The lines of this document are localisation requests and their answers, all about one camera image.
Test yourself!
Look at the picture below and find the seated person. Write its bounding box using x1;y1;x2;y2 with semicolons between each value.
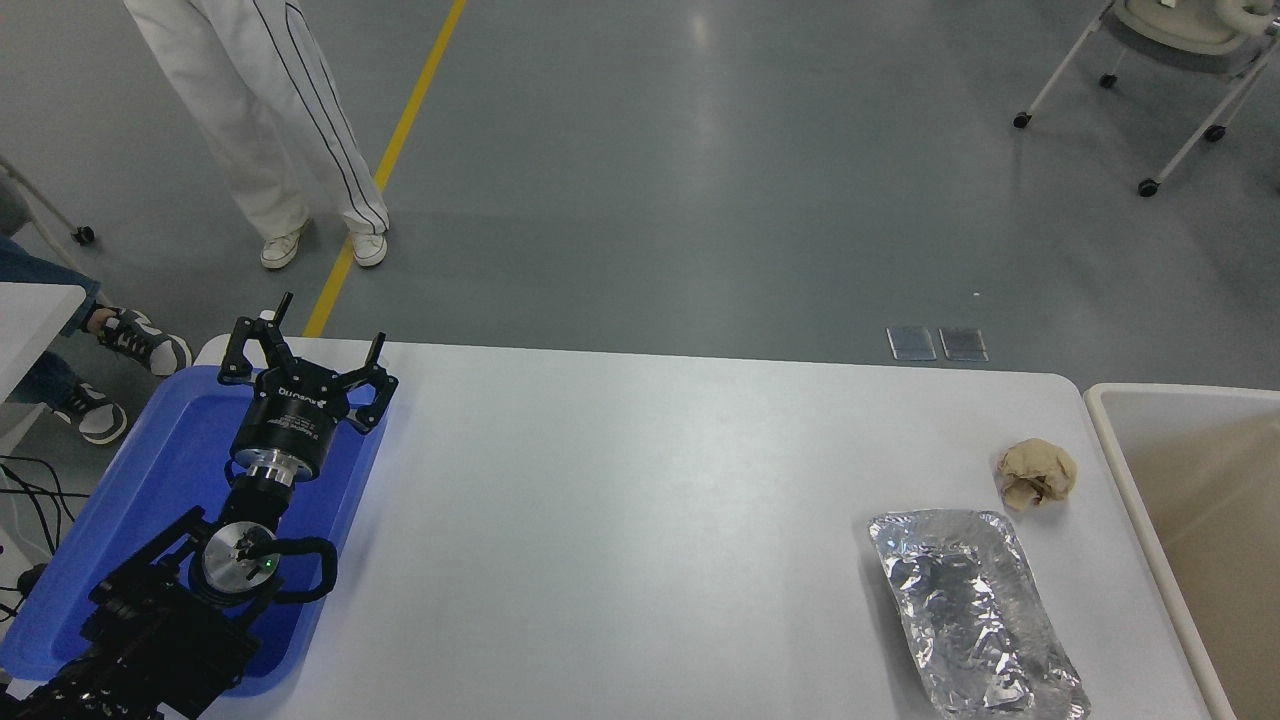
0;175;193;447

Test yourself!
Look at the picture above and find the blue plastic tray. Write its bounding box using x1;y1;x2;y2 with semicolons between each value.
0;365;391;698

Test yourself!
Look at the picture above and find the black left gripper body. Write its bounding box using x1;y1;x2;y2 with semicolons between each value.
232;365;347;474

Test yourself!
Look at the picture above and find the large pale bin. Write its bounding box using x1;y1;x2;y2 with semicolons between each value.
1083;382;1280;720

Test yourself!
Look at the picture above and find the crumpled silver foil tray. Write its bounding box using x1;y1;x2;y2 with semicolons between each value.
867;507;1091;720

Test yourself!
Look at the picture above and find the small white side table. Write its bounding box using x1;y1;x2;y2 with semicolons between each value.
0;283;87;401

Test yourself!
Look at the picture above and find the black floor cable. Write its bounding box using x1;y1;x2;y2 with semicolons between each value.
0;470;63;557
0;456;77;521

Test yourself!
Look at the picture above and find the grey chair leg with caster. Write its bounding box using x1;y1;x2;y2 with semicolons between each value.
0;155;96;248

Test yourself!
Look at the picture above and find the standing person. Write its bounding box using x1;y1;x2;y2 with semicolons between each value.
122;0;389;270

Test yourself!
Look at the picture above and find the white-framed rolling chair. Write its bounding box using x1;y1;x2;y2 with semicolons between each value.
1012;0;1280;198

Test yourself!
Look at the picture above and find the crumpled tan paper ball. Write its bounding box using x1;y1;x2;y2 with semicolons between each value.
995;438;1079;511

